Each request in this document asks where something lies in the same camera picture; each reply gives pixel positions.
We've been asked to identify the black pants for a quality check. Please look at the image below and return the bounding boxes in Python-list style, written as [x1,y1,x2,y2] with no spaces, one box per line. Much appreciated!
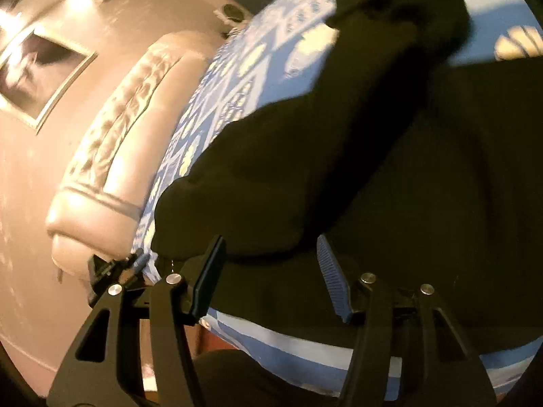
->
[151,0,542,354]

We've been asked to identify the person's dark clothed knee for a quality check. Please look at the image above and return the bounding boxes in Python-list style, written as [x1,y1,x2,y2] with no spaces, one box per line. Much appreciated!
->
[193,349,336,407]

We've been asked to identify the blue patterned bed cover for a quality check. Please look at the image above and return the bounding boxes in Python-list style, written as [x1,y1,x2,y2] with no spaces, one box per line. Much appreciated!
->
[133,0,542,397]

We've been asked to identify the framed wall picture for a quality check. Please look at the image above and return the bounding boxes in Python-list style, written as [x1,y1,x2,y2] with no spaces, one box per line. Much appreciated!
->
[1,24,97,132]

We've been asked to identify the cream tufted headboard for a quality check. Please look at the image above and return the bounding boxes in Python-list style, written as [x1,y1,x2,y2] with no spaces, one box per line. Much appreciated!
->
[46,31,223,279]

